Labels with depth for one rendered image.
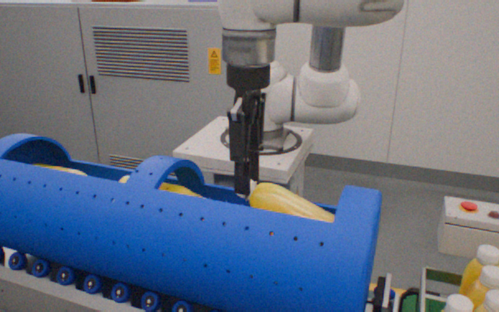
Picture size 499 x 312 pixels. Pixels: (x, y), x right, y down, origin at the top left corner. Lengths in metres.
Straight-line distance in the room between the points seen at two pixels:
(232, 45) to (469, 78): 3.03
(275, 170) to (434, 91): 2.45
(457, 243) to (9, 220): 0.98
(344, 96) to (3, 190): 0.97
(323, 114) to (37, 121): 2.44
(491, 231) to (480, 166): 2.78
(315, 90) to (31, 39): 2.28
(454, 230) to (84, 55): 2.47
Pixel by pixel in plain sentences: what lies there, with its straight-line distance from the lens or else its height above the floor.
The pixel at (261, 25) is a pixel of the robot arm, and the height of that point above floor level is 1.51.
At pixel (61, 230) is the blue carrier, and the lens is 0.95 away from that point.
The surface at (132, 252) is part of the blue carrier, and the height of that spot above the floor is 1.11.
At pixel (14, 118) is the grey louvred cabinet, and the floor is 0.64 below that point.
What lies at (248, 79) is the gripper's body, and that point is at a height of 1.43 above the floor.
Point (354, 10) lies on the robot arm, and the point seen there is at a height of 1.54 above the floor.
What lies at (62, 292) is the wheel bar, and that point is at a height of 0.92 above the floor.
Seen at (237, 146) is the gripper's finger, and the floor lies 1.32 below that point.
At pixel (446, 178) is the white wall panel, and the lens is 3.84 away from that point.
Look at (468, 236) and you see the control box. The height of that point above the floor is 1.06.
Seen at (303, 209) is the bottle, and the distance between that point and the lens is 0.78.
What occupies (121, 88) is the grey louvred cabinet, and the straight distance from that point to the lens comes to 2.87.
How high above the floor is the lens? 1.58
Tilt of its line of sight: 23 degrees down
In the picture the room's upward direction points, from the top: straight up
